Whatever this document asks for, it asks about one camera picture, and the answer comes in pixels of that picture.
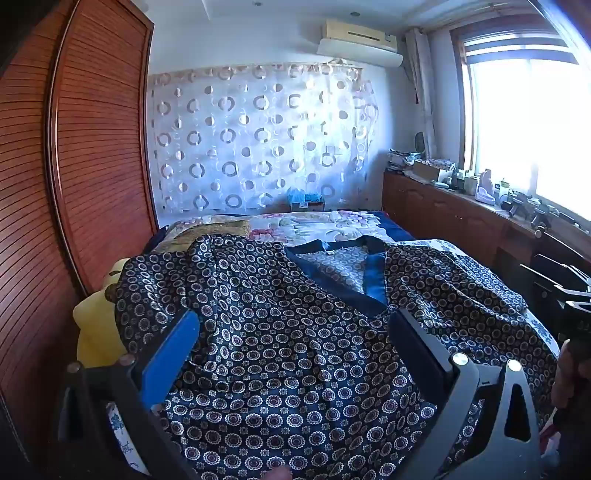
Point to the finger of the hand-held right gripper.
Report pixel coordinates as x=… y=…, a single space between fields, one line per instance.
x=549 y=280
x=561 y=266

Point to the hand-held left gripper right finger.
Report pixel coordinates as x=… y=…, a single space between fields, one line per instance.
x=415 y=341

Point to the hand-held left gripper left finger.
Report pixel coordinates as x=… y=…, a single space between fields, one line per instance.
x=171 y=357

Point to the navy medallion-print shirt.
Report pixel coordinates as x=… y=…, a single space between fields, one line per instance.
x=286 y=332

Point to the person's right hand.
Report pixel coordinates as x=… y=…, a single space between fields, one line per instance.
x=565 y=374

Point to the black tool on stand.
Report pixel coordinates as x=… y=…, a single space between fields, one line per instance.
x=518 y=205
x=541 y=217

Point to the yellow plush toy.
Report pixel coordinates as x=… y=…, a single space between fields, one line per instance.
x=97 y=318

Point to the blue floral white cover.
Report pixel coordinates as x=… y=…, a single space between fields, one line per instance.
x=461 y=249

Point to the pink figurine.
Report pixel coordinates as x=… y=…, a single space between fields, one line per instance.
x=485 y=189

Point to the blue blanket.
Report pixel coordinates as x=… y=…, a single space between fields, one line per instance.
x=395 y=226

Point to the wooden cabinet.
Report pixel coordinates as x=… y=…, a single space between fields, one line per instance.
x=443 y=212

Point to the golden pillow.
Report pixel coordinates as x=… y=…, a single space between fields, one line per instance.
x=217 y=230

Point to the window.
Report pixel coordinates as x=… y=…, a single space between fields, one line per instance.
x=531 y=115

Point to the open cardboard box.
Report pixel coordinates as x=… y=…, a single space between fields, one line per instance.
x=429 y=171

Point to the pink floral bed sheet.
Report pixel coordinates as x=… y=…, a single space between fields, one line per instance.
x=300 y=226

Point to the small box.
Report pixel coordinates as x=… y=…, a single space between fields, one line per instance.
x=307 y=206

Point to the dark round object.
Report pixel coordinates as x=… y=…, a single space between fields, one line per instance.
x=419 y=141

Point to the wooden headboard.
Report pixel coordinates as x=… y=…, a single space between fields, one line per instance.
x=69 y=184

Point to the white window curtain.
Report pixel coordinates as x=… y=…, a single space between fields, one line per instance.
x=422 y=92

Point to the sheer circle-print curtain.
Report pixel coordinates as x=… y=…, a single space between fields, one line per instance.
x=258 y=138

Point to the wall air conditioner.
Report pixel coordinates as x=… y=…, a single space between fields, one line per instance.
x=360 y=41

